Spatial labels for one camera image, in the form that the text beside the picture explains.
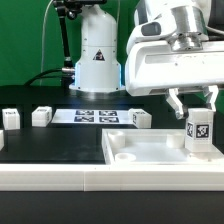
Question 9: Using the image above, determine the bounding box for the white square table top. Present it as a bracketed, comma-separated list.
[101, 129, 224, 165]

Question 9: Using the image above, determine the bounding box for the white paper with tags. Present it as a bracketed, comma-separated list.
[52, 109, 132, 124]

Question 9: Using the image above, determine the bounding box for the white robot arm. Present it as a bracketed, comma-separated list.
[72, 0, 224, 119]

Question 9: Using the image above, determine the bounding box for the white obstacle fence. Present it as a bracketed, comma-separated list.
[0, 162, 224, 191]

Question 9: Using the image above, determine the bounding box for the white block at left edge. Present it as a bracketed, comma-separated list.
[0, 130, 4, 151]

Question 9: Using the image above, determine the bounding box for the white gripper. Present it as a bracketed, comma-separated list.
[125, 20, 224, 120]

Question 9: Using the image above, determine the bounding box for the black cable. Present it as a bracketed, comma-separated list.
[23, 67, 75, 87]

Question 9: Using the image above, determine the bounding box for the white cable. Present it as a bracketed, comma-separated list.
[39, 0, 55, 87]

